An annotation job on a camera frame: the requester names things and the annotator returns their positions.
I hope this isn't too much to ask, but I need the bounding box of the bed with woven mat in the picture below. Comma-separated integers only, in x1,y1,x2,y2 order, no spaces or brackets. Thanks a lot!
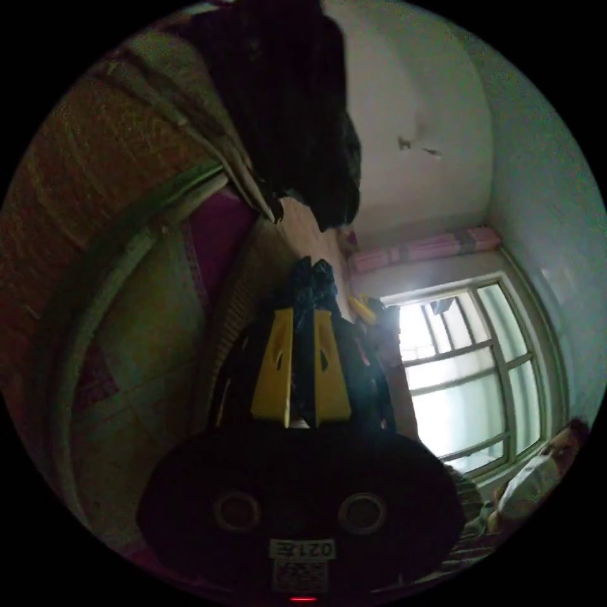
0,21,352,563

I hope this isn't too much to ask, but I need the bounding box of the window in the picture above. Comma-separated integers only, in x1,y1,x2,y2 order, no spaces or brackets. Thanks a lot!
379,271,572,481

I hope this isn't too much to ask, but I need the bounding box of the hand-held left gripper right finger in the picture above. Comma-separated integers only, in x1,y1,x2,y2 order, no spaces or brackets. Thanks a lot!
312,310,353,429

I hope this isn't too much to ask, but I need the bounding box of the blue patterned short sleeve shirt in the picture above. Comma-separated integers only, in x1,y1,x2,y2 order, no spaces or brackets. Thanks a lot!
287,257,398,433

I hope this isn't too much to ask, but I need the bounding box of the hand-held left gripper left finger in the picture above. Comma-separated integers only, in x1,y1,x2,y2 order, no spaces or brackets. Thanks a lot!
250,308,295,429

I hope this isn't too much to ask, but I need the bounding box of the person's body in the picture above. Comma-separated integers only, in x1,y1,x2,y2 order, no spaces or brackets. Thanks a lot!
438,416,594,594

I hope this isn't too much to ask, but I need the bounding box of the pile of clothes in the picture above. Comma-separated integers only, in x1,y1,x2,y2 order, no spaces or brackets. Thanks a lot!
193,0,364,233

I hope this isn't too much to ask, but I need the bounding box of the pink striped curtain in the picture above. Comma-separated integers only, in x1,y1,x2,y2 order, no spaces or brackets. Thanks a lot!
347,226,502,274

